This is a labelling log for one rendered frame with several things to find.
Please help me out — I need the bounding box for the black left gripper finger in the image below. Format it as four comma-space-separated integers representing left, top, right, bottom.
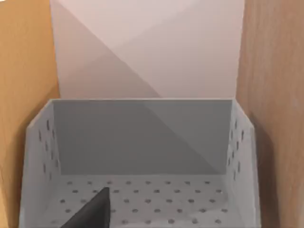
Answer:
59, 187, 112, 228

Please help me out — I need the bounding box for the grey pierced drawer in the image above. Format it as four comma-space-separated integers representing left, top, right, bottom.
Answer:
18, 98, 262, 228

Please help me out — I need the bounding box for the wooden cupboard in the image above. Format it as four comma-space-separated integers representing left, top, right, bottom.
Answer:
0, 0, 304, 228

